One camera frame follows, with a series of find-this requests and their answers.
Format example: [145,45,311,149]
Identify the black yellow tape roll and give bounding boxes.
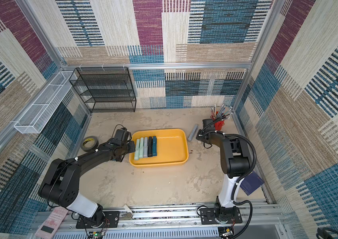
[80,136,99,152]

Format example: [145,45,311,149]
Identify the grey pruning pliers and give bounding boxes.
[143,137,149,158]
[187,124,198,141]

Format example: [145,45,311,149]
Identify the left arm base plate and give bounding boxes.
[76,211,120,230]

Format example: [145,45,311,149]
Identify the black wire mesh shelf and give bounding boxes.
[69,67,137,113]

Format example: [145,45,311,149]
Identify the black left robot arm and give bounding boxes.
[38,127,136,229]

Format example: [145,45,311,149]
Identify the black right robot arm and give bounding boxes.
[196,119,257,225]

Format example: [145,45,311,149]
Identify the dark blue booklet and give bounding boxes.
[240,171,265,196]

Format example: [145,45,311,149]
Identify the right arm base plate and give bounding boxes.
[197,207,243,225]

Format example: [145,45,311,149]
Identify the yellow plastic storage tray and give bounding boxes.
[129,128,189,168]

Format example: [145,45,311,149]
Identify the pink calculator device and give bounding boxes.
[35,207,69,239]

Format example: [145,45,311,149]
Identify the red pen holder cup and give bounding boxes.
[214,114,226,131]

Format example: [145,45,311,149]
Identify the white wire mesh basket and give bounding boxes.
[14,71,72,134]

